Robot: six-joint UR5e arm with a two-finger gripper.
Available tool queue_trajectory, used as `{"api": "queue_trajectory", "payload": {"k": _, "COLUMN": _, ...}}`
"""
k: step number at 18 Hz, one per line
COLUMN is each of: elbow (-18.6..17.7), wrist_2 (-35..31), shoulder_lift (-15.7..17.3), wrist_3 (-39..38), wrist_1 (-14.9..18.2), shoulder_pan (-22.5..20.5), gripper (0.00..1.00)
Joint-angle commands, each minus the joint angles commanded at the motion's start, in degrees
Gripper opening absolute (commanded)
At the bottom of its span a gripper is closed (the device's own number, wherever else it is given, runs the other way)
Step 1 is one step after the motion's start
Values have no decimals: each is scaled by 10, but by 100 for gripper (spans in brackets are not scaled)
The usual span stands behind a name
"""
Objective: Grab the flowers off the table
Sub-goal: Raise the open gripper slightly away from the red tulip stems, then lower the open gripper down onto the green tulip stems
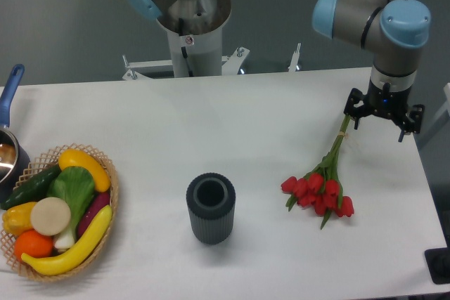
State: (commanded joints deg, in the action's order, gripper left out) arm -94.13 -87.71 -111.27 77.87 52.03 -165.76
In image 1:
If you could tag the orange fruit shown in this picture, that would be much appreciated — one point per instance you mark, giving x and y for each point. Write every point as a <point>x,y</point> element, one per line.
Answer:
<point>34,244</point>

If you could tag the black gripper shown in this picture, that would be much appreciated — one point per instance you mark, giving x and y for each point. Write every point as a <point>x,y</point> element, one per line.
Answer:
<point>386,104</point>

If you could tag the yellow banana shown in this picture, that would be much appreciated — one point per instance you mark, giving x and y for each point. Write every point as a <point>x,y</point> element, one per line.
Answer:
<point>78,253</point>

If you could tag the woven wicker basket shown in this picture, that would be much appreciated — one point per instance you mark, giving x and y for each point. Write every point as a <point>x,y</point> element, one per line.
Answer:
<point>40,163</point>

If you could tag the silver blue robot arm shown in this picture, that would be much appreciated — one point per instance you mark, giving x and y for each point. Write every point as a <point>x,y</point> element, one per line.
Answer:
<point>395,32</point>

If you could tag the green bok choy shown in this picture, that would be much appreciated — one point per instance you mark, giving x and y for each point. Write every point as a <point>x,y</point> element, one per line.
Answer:
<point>75,186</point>

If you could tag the dark green cucumber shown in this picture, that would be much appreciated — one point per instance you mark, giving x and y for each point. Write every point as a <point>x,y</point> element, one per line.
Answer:
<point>33,189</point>

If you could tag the yellow squash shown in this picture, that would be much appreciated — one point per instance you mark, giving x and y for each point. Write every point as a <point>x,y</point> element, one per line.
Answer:
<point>78,158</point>

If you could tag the white metal mounting frame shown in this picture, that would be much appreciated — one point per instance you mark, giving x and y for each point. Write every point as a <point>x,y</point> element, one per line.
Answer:
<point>236,63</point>

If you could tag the black device at edge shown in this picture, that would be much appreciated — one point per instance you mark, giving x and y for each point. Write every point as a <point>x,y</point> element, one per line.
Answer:
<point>438,265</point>

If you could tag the yellow bell pepper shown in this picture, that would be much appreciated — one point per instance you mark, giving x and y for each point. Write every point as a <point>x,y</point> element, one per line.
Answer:
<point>17,220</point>

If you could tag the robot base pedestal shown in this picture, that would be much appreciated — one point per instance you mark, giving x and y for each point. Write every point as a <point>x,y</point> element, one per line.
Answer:
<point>194,32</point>

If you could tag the red tulip bouquet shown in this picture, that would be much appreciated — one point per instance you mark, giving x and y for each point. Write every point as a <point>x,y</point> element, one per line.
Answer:
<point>320,189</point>

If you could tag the dark grey ribbed vase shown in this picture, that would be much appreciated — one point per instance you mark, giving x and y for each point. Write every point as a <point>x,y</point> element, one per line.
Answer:
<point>211,200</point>

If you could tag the purple eggplant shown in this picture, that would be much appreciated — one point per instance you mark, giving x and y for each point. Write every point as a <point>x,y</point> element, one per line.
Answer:
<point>101,200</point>

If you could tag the beige round disc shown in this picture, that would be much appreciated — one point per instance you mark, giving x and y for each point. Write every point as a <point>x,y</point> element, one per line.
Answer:
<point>50,216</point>

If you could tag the blue handled saucepan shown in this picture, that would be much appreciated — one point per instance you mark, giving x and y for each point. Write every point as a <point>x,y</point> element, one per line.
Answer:
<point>14,159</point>

